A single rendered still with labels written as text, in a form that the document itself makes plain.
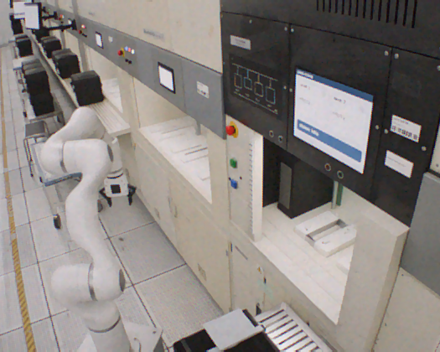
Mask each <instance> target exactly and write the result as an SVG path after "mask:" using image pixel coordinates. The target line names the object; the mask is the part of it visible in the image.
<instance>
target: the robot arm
mask: <svg viewBox="0 0 440 352"><path fill-rule="evenodd" d="M109 134H110V133H109V132H108V131H107V130H106V128H105V126H104V125H103V123H102V122H101V120H100V118H99V117H98V116H97V114H96V112H95V111H92V110H91V109H90V108H87V107H80V108H77V109H76V110H75V111H74V112H73V114H72V115H71V118H70V121H69V122H68V124H67V125H66V126H65V127H63V128H61V129H60V130H59V131H58V132H57V133H55V134H54V135H52V136H51V137H50V138H49V139H48V140H47V141H46V143H45V144H44V145H43V146H42V148H41V152H40V155H39V159H40V165H41V167H42V168H43V169H44V170H45V171H46V172H47V173H51V174H67V173H83V179H82V180H81V182H80V183H79V184H78V185H77V186H76V187H75V188H74V190H73V191H72V192H71V193H70V194H69V196H68V197H67V199H66V201H65V213H66V222H67V227H68V232H69V234H70V237H71V239H72V240H73V242H74V243H75V244H76V245H77V246H79V247H81V249H83V250H85V251H87V252H88V253H89V254H90V255H91V257H92V259H93V262H88V263H72V264H67V265H62V266H59V267H57V269H56V270H54V271H53V272H52V276H51V278H50V288H51V292H52V293H53V295H54V298H55V299H56V300H57V302H59V303H60V304H61V305H62V306H64V308H66V309H68V310H70V311H71V312H72V313H75V314H76V315H78V316H80V317H82V318H83V319H84V320H85V324H86V326H87V328H88V331H89V333H90V335H91V337H92V339H93V341H92V343H91V347H90V350H89V352H139V350H140V343H139V339H138V337H137V336H136V335H135V334H134V333H133V332H132V331H130V330H128V329H125V327H124V323H123V322H122V319H121V316H120V313H119V310H118V307H117V305H116V302H115V301H114V300H113V299H116V298H119V297H120V296H121V295H122V294H123V292H124V290H125V288H126V285H125V281H126V279H125V276H124V271H123V270H122V268H121V266H120V264H119V263H118V261H117V259H116V258H115V257H114V256H113V254H112V253H111V251H110V249H109V247H108V246H107V244H106V242H105V239H104V237H103V235H102V233H101V228H100V224H99V216H98V206H97V195H98V192H99V193H100V194H102V196H103V197H105V198H106V200H107V203H108V204H109V206H110V207H111V197H112V196H123V195H127V197H128V202H129V205H130V206H131V205H132V196H133V195H134V193H135V191H136V189H137V187H136V186H133V185H130V184H129V183H128V182H127V177H126V175H125V173H124V172H123V166H122V159H121V154H120V149H119V145H118V141H117V138H116V137H110V135H109ZM103 181H104V187H103V188H102V189H100V187H101V185H102V182H103ZM129 188H130V189H132V192H131V191H130V190H129ZM99 189H100V191H99ZM104 190H105V192H106V193H104Z"/></svg>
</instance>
